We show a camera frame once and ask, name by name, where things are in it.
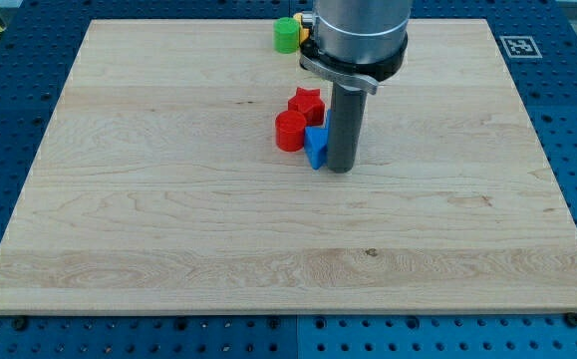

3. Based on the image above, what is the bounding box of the red cylinder block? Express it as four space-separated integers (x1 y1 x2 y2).
275 110 307 152

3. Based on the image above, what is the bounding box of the red star block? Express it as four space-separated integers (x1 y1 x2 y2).
288 87 325 127

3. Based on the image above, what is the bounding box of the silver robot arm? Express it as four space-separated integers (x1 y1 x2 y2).
299 0 413 95

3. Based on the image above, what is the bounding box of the blue triangle block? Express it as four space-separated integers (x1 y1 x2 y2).
304 110 331 170

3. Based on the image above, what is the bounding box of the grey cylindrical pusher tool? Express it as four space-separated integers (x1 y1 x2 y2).
327 83 367 174

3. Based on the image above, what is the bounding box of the wooden board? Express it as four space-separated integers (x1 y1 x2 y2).
0 19 577 316

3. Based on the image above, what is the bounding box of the yellow block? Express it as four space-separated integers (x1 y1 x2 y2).
293 12 310 44

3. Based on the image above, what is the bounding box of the green cylinder block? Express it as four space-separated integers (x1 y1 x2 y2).
273 17 300 54

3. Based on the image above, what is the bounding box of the fiducial marker tag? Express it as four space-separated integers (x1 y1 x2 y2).
500 35 542 59

